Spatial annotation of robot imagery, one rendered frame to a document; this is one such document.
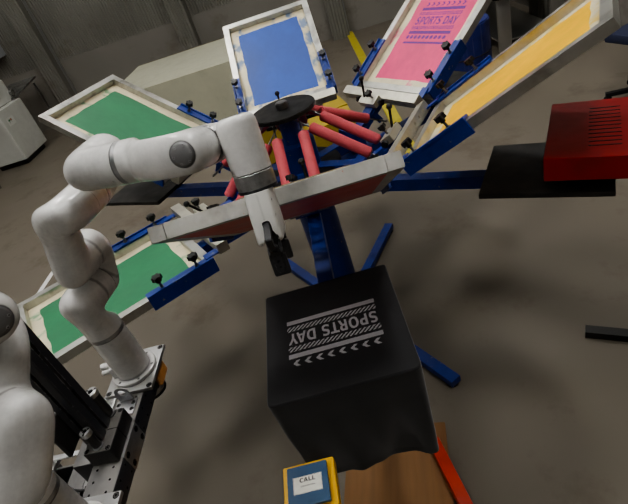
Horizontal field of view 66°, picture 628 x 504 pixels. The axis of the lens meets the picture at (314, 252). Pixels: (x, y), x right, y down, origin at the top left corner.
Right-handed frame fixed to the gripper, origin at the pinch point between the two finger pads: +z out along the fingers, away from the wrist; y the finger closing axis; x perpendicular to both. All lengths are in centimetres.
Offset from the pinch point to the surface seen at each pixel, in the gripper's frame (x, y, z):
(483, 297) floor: 75, -165, 106
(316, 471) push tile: -10, -4, 53
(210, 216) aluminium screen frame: -14.5, -14.8, -10.2
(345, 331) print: 4, -47, 42
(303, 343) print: -10, -47, 42
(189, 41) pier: -168, -853, -183
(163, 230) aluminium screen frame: -25.6, -14.8, -10.3
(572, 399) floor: 86, -93, 128
